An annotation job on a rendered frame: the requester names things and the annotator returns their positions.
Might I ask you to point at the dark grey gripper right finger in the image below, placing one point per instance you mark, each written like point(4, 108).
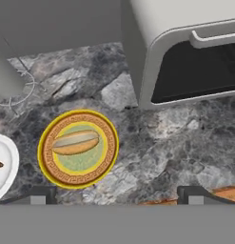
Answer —
point(191, 194)

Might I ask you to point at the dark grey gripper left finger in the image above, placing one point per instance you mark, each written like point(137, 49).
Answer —
point(43, 194)

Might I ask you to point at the hotdog bun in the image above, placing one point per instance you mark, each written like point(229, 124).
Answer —
point(76, 142)

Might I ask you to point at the toaster oven glass door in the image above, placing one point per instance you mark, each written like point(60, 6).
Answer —
point(198, 70)

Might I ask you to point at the white toaster oven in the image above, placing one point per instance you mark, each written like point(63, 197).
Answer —
point(144, 41)

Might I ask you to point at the brown wooden board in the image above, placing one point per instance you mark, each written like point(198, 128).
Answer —
point(228, 193)

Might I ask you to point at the white plate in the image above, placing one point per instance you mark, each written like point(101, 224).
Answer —
point(3, 166)

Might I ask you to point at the yellow brown patterned plate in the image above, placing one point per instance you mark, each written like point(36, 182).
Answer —
point(78, 148)

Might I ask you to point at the grey cylinder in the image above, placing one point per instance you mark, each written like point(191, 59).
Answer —
point(6, 76)

